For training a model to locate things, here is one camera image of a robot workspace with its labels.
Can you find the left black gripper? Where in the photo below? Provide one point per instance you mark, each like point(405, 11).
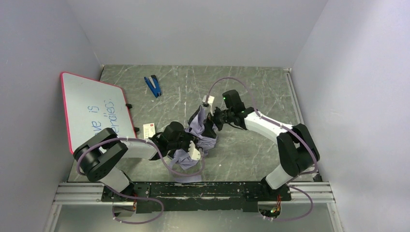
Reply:
point(187, 140)

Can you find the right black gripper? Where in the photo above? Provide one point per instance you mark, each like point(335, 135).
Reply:
point(218, 117)

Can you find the lavender folding umbrella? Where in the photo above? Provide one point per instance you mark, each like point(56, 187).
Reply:
point(183, 168)

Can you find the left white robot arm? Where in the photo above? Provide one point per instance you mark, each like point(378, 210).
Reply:
point(98, 156)

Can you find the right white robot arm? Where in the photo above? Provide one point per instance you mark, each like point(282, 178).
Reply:
point(296, 148)

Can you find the small beige box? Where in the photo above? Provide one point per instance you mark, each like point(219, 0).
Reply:
point(149, 130)

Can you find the blue stapler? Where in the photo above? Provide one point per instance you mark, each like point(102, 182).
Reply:
point(153, 84)

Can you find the pink framed whiteboard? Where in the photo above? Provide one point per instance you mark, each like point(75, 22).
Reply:
point(91, 106)

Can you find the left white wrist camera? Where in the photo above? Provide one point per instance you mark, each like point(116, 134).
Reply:
point(193, 152)

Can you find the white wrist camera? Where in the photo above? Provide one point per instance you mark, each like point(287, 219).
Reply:
point(208, 103)
point(193, 152)

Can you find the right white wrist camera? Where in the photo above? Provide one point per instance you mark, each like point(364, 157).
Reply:
point(208, 103)

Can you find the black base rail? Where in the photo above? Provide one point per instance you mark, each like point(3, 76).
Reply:
point(209, 196)

